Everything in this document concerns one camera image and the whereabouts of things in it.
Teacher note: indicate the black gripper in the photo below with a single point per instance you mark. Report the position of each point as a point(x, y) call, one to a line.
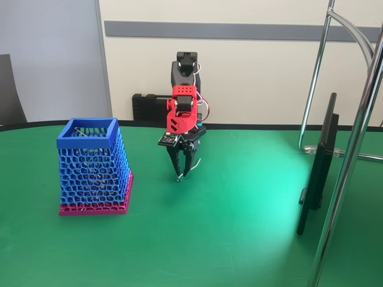
point(186, 147)

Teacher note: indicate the small gripper camera board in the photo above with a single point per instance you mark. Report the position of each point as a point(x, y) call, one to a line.
point(167, 140)

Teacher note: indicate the green table cloth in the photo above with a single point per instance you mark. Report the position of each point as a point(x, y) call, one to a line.
point(209, 239)

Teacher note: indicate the dark chair backrest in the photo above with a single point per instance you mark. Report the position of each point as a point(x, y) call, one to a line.
point(9, 89)

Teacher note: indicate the black plastic tool case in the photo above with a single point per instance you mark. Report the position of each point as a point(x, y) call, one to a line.
point(143, 107)

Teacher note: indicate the chrome tube stand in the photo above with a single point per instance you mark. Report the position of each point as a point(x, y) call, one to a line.
point(342, 179)

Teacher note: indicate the grey wall rail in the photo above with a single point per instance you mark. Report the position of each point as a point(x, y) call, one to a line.
point(209, 31)

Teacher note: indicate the black monitor on stand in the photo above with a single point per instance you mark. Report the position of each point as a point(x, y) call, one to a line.
point(320, 167)

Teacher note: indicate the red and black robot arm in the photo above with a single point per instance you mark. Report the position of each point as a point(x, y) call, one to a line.
point(181, 121)

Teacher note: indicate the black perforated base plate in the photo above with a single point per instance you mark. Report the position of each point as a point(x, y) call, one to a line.
point(202, 131)

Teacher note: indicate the clear plastic clip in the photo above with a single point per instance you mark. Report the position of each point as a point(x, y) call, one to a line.
point(309, 148)

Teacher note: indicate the blue and magenta mesh basket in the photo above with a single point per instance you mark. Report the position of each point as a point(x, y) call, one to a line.
point(86, 140)

